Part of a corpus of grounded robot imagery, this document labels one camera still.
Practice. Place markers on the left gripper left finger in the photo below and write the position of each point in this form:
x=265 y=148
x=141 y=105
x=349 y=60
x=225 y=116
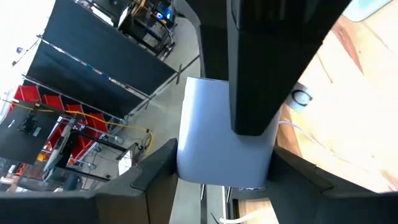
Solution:
x=149 y=193

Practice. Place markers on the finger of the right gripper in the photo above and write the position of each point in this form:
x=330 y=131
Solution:
x=214 y=46
x=264 y=62

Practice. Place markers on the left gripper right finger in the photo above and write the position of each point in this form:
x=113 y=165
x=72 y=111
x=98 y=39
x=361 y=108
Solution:
x=298 y=193

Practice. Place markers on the white USB wall charger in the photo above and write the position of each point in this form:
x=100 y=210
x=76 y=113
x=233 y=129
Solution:
x=205 y=140

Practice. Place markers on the computer tower blue light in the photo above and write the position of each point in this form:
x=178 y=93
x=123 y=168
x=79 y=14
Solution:
x=163 y=15

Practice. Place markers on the background computer desk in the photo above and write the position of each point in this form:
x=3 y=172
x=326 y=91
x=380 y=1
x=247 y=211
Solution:
x=140 y=28

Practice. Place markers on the pale green cube power strip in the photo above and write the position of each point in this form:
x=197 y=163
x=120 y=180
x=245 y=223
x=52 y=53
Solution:
x=363 y=7

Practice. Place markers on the black room divider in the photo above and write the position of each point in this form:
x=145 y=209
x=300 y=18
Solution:
x=93 y=46

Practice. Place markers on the black computer monitor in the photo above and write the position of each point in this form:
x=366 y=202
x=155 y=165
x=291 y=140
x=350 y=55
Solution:
x=12 y=140

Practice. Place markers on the red storage bin shelf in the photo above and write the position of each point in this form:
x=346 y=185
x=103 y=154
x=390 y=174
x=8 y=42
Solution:
x=28 y=93

